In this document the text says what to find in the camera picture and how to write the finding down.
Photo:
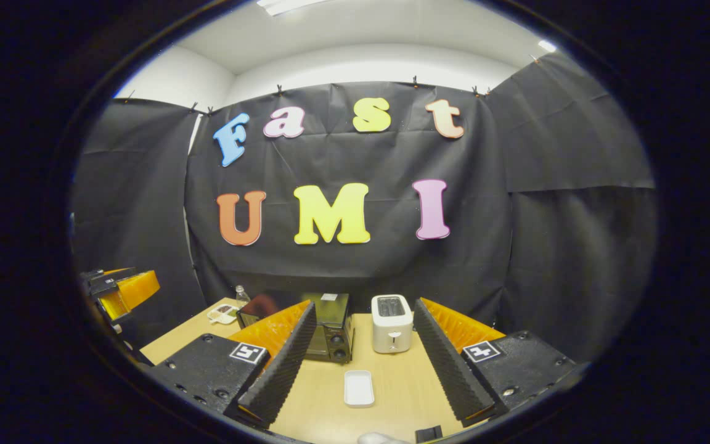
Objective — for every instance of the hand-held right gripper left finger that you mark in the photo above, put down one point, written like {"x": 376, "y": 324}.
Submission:
{"x": 284, "y": 370}

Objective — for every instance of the small ceiling light panel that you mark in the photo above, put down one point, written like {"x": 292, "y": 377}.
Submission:
{"x": 547, "y": 45}

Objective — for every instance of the white rectangular tray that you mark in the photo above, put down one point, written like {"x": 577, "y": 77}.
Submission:
{"x": 359, "y": 388}

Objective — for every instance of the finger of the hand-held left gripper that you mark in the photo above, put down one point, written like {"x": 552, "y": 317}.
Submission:
{"x": 99, "y": 273}
{"x": 136, "y": 290}

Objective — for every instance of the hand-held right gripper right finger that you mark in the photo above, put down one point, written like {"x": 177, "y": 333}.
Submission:
{"x": 447, "y": 370}

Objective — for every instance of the black backdrop cloth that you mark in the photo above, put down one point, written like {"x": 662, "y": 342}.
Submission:
{"x": 515, "y": 246}

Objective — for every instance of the white toaster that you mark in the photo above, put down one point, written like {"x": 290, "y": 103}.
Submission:
{"x": 392, "y": 333}

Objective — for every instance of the row of black cloth clips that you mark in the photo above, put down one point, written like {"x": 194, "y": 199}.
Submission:
{"x": 280, "y": 90}

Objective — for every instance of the black electric oven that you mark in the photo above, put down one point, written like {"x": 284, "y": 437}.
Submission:
{"x": 330, "y": 336}

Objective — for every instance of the clear plastic water bottle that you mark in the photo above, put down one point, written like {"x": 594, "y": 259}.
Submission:
{"x": 242, "y": 296}

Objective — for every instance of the white divided plate with beans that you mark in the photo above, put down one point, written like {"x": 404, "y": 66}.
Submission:
{"x": 222, "y": 316}

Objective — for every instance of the large ceiling light panel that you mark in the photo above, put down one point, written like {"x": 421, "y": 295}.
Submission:
{"x": 293, "y": 5}

